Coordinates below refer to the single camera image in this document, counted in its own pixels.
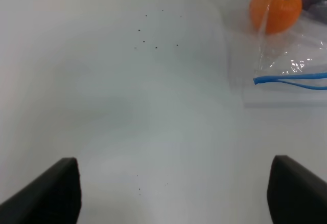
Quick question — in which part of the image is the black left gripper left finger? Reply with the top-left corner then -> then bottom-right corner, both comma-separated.
1,158 -> 82,223

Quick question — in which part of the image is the clear zip bag blue seal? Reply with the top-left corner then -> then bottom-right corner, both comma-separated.
226,0 -> 326,107

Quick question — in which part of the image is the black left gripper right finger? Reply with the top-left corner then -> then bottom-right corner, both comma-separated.
267,155 -> 326,223

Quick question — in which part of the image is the orange fruit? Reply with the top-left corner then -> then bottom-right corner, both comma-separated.
249,0 -> 302,34

